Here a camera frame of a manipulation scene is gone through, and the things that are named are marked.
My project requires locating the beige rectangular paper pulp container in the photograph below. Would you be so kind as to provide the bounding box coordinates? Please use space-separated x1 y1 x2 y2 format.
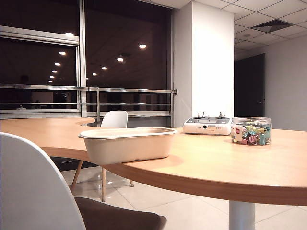
78 127 178 166

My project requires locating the white plastic shell chair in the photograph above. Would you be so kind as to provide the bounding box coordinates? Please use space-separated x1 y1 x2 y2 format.
0 131 87 230

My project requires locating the dark door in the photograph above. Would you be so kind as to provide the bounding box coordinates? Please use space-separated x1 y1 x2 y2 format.
234 53 266 118

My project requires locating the white round table leg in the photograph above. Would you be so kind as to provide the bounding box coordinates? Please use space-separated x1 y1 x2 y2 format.
228 200 256 230

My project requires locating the steel window railing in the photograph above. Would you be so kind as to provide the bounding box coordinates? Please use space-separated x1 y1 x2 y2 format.
0 83 178 127

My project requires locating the white chair with wooden legs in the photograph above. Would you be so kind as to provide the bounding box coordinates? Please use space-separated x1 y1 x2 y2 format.
71 110 134 203

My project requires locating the aluminium window frame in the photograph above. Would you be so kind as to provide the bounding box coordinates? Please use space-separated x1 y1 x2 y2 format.
0 0 175 120

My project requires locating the ceiling air vent grille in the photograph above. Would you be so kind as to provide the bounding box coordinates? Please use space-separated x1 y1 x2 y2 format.
249 18 294 33

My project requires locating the clear plastic jar of clips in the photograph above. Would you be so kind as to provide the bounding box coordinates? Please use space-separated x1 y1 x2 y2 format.
230 116 273 146

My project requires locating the brown seat cushion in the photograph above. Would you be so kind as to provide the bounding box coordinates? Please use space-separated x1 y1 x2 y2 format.
74 196 167 230

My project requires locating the white remote controller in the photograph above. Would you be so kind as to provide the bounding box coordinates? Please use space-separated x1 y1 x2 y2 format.
183 111 232 136

